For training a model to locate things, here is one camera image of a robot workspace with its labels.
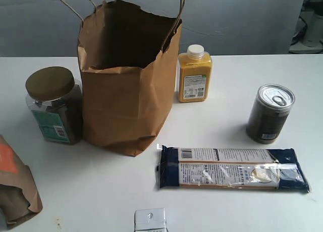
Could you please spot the silver metal bracket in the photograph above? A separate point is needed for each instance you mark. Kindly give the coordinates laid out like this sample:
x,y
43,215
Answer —
x,y
150,220

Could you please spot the blue noodle package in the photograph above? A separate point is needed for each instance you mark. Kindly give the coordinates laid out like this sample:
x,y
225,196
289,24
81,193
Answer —
x,y
273,169

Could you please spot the large brown paper bag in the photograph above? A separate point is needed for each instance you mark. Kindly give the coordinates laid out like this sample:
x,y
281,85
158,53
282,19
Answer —
x,y
127,59

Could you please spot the clear jar with gold lid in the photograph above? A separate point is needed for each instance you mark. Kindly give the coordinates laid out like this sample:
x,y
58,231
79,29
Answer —
x,y
54,97

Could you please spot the brown kraft snack pouch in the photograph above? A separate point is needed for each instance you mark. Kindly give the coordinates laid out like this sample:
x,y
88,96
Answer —
x,y
20,199

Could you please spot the dark tin can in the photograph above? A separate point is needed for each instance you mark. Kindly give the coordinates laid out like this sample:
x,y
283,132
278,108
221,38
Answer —
x,y
270,110

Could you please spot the white stand in background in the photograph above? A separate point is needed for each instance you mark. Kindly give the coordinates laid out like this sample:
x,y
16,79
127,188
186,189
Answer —
x,y
307,38

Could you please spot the yellow bottle with white cap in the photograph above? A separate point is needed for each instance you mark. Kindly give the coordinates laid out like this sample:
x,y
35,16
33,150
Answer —
x,y
195,68

